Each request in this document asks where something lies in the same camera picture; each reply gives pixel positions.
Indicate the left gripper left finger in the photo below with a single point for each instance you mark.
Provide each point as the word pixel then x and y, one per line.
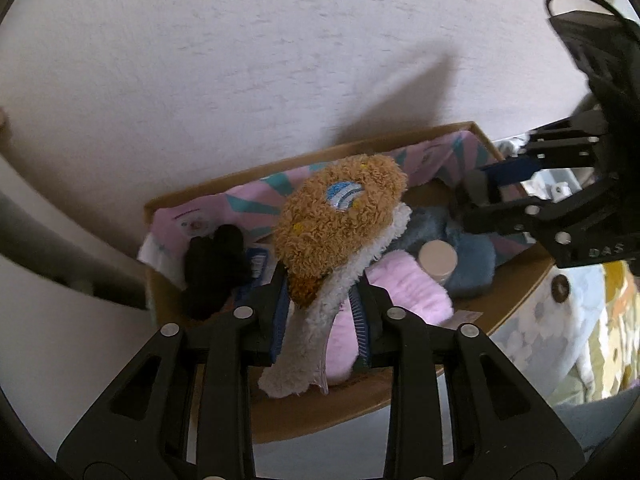
pixel 180 408

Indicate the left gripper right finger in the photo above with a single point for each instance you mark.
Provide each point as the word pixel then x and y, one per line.
pixel 459 408

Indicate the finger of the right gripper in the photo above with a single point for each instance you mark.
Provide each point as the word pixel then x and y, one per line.
pixel 507 218
pixel 483 186

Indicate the grey blue fuzzy sock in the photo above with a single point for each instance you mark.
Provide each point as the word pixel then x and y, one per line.
pixel 475 270

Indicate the pink fuzzy sock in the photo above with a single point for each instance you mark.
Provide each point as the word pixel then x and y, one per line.
pixel 342 346
pixel 410 287

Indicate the brown plush slipper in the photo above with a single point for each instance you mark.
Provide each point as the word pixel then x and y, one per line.
pixel 330 229

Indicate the black fuzzy sock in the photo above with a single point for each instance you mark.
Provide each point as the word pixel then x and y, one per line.
pixel 215 267

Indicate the brown hair scrunchie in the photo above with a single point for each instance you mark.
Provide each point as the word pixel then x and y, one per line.
pixel 560 288

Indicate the floral light blue cloth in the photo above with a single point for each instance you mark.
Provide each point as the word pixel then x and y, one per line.
pixel 543 339

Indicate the floral yellow green blanket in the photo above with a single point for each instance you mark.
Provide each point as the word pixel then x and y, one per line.
pixel 610 364

